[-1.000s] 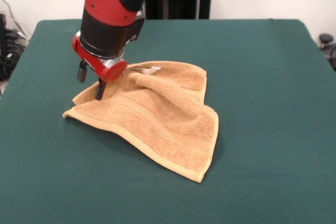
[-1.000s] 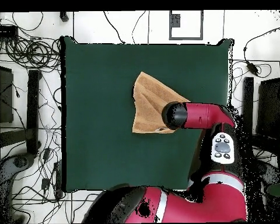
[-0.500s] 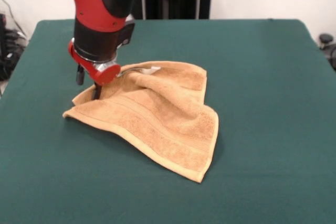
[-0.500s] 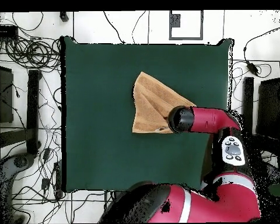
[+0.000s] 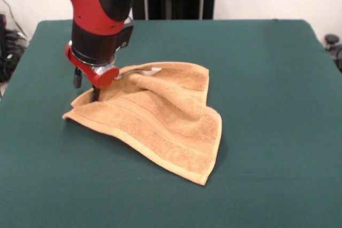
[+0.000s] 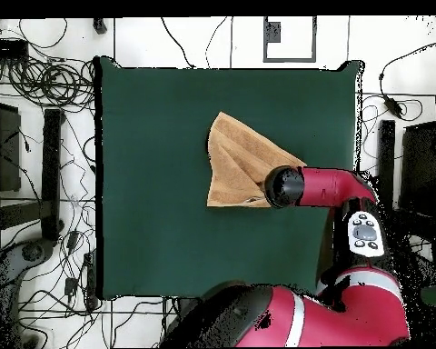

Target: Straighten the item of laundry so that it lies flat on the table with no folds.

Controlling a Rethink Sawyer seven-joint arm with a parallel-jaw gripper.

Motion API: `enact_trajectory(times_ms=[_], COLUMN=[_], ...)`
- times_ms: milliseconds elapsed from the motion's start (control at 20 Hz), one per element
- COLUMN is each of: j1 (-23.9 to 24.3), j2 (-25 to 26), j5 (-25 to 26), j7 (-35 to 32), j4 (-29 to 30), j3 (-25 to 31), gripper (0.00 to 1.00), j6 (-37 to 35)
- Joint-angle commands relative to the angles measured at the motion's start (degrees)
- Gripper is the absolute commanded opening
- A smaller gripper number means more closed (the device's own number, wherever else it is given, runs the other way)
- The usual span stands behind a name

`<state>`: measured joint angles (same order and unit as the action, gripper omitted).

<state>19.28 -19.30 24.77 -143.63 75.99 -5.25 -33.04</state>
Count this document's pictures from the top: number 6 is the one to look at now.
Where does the tan terry towel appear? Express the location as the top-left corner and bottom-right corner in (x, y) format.
(205, 111), (309, 209)

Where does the dark green table cloth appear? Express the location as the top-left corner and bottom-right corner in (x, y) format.
(94, 55), (366, 301)

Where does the black power strip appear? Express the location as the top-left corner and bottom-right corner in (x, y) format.
(83, 250), (99, 310)

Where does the black stand base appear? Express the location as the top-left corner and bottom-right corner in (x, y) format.
(0, 107), (65, 243)
(377, 119), (397, 204)

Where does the black power adapter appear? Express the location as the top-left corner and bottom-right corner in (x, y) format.
(381, 95), (403, 118)

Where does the black computer case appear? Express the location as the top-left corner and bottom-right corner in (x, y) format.
(0, 99), (22, 194)
(398, 121), (436, 219)

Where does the grey office chair base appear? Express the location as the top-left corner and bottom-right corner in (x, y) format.
(0, 237), (55, 348)

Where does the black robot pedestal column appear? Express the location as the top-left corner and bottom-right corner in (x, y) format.
(176, 296), (204, 321)

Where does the grey square frame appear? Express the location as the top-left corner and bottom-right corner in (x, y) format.
(263, 15), (318, 64)

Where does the coiled black cable bundle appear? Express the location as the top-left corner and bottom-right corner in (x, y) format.
(6, 57), (95, 110)

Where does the black network switch box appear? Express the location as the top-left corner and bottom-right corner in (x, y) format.
(0, 38), (29, 61)

